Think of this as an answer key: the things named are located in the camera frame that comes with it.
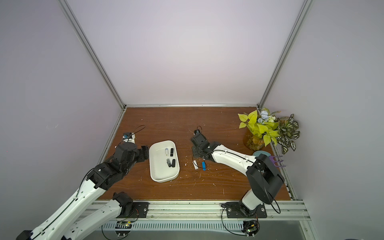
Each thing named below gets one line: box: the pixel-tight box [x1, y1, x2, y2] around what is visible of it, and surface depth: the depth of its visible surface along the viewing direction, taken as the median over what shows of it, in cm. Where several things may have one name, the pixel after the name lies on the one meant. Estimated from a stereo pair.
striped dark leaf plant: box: [276, 113, 300, 155], surface depth 77 cm
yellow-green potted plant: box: [237, 108, 281, 151], surface depth 81 cm
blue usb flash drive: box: [202, 161, 207, 172], surface depth 90 cm
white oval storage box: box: [149, 140, 180, 183], surface depth 92 cm
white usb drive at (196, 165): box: [193, 160, 199, 170], surface depth 91 cm
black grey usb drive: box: [166, 158, 176, 168], surface depth 91 cm
